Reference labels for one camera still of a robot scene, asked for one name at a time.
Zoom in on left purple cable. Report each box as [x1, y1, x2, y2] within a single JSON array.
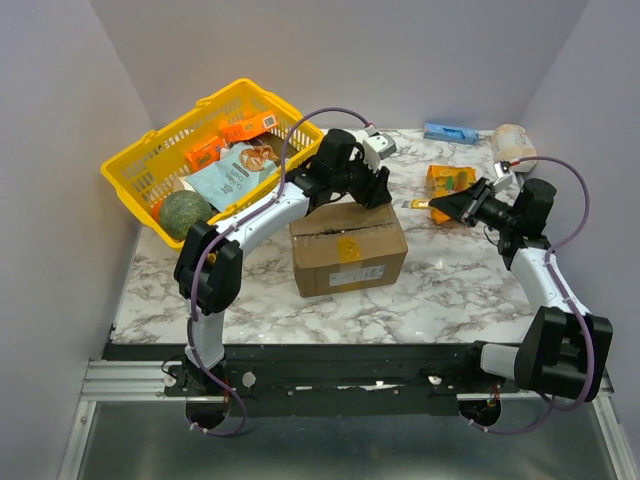
[[185, 106, 376, 437]]

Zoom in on yellow plastic basket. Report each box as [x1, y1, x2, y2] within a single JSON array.
[[101, 78, 323, 251]]

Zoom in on orange snack bag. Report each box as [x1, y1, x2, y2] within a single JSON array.
[[426, 164, 477, 199]]

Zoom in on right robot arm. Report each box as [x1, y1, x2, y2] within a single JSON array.
[[429, 178, 613, 407]]

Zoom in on green melon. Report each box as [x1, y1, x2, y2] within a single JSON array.
[[158, 190, 213, 241]]

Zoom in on light blue chips bag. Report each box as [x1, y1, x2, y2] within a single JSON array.
[[186, 143, 280, 212]]

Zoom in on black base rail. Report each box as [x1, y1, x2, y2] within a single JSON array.
[[102, 343, 546, 419]]

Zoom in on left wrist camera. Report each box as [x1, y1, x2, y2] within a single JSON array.
[[361, 132, 397, 172]]

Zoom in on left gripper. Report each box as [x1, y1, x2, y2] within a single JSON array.
[[331, 149, 393, 210]]

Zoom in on purple cable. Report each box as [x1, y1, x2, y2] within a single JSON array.
[[467, 155, 599, 434], [185, 106, 376, 437]]

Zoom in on beige paper bag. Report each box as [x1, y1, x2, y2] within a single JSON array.
[[490, 124, 537, 177]]

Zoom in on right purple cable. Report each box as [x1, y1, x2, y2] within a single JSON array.
[[467, 155, 599, 434]]

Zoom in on brown cardboard express box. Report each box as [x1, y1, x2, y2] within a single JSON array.
[[289, 202, 408, 298]]

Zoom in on orange barcode box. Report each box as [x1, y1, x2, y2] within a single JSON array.
[[220, 110, 279, 143]]

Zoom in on yellow utility knife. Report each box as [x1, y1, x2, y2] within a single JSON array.
[[402, 199, 430, 210]]

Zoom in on aluminium frame rail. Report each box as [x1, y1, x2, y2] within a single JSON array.
[[79, 358, 191, 401]]

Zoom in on orange candy box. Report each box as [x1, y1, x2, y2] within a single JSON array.
[[185, 136, 227, 172]]

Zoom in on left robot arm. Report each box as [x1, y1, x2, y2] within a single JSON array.
[[174, 129, 397, 395]]

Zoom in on blue box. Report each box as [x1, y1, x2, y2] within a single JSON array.
[[423, 123, 479, 145]]

